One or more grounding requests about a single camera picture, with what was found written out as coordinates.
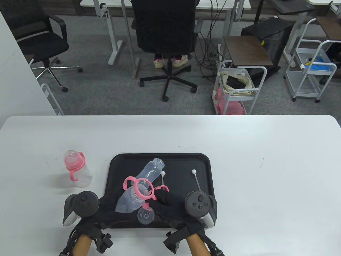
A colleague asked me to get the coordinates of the white desk with legs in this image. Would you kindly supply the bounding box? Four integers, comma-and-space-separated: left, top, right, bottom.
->
80, 0, 251, 79

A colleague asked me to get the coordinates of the aluminium frame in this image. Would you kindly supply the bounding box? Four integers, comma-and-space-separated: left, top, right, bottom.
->
120, 0, 141, 79

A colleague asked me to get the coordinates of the black office chair with armrests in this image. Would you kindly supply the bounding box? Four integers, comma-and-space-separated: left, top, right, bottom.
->
0, 0, 83, 93

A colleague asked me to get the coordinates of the person's right hand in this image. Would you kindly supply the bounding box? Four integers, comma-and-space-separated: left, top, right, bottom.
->
147, 190, 207, 235

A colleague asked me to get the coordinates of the bundle of black cables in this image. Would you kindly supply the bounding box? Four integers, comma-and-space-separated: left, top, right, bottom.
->
196, 0, 227, 78

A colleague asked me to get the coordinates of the person's left hand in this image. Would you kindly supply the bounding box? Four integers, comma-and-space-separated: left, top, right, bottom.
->
75, 187, 139, 237

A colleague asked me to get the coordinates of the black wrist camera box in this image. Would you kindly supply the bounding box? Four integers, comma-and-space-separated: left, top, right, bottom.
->
204, 236, 225, 256

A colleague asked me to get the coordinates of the brown side table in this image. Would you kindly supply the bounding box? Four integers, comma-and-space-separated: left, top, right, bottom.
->
223, 35, 281, 78

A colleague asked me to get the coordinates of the beige tote bag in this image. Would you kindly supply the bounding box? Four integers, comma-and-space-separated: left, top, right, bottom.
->
220, 71, 255, 96

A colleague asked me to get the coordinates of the black high-back office chair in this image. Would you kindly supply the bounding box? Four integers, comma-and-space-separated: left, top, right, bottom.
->
131, 0, 204, 102

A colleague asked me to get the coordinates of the person's left forearm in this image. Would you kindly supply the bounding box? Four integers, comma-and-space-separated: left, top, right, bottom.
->
72, 235, 92, 256

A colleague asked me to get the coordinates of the black plastic tray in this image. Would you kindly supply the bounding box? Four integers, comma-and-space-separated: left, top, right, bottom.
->
101, 153, 217, 231

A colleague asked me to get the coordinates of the blue cloth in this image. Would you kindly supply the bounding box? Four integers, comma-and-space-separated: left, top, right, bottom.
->
301, 55, 336, 71

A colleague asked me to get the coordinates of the white trolley cart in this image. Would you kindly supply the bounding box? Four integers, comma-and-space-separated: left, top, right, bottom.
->
212, 59, 267, 115
284, 17, 338, 103

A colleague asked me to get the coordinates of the pink bag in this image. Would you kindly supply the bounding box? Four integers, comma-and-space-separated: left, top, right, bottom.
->
212, 88, 247, 115

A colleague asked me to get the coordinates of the black desk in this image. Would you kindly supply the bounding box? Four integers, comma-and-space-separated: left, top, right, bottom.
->
253, 0, 316, 26

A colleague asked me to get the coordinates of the person's right forearm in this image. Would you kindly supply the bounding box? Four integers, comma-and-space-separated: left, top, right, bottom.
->
186, 233, 209, 256

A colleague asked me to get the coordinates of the black and white controller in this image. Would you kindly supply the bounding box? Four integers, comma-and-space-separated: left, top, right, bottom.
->
63, 191, 100, 227
185, 191, 217, 228

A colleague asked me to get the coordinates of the white partition board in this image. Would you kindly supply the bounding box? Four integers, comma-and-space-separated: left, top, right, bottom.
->
0, 12, 57, 128

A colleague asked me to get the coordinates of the clear baby bottle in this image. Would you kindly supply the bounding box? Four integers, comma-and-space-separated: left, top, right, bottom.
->
115, 184, 151, 214
67, 164, 94, 189
135, 158, 165, 187

